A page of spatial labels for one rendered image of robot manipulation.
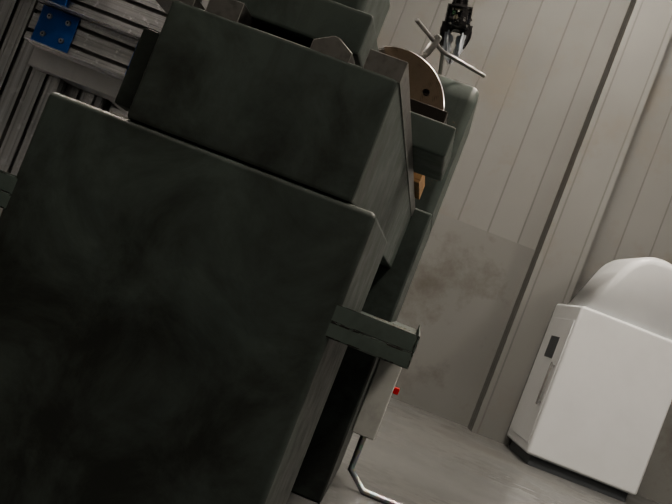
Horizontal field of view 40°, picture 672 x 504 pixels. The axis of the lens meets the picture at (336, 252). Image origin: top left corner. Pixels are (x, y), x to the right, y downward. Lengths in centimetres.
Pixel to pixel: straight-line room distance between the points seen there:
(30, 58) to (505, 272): 464
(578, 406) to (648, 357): 51
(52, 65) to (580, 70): 494
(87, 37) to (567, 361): 409
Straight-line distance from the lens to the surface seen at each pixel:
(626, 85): 668
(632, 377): 587
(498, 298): 651
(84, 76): 233
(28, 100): 242
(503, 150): 660
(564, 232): 644
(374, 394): 290
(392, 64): 116
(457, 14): 272
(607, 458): 589
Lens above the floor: 58
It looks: 2 degrees up
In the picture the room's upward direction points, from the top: 21 degrees clockwise
